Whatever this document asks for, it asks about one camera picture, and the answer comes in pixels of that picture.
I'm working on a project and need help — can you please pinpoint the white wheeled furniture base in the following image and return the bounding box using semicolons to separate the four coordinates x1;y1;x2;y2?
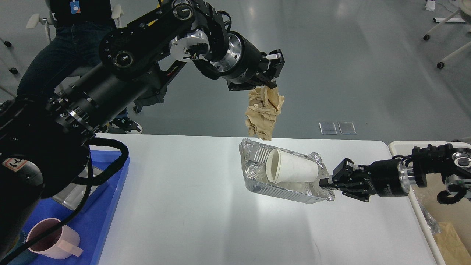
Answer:
422;0;471;70

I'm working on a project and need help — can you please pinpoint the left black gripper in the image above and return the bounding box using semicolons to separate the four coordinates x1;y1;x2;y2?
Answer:
212;31;285;92

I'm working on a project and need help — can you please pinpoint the left floor plate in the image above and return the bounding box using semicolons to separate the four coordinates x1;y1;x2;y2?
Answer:
319;122;338;135

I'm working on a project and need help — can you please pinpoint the floor plate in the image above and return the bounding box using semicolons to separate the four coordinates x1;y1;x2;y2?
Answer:
337;122;357;135
319;122;338;135

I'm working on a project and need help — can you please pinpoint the white paper cup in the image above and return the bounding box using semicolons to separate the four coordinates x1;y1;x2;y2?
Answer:
266;149;319;183

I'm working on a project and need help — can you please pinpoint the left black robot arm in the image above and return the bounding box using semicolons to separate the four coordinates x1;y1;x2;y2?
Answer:
1;0;285;265

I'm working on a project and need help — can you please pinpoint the steel rectangular container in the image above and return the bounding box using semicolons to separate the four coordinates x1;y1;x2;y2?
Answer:
52;182;108;212

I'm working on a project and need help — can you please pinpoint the person in black clothes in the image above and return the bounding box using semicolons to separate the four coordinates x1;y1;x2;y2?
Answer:
17;0;143;134

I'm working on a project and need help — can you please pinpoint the blue plastic tray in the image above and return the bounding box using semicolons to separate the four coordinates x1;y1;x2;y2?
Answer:
22;158;130;265

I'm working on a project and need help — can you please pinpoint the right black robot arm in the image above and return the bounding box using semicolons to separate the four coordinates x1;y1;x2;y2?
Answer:
319;143;470;205

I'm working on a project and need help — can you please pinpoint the white plastic bin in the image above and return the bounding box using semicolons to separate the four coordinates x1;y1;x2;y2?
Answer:
389;141;470;265

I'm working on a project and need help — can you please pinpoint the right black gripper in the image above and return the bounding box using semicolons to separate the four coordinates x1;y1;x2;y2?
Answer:
319;158;411;202

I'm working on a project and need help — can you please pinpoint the pink mug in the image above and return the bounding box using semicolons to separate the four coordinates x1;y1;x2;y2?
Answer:
27;218;84;259

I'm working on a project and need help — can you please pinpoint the right floor plate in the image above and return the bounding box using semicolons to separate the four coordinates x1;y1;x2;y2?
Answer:
337;122;357;135

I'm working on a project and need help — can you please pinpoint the brown paper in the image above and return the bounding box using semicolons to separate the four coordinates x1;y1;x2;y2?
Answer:
245;86;285;141

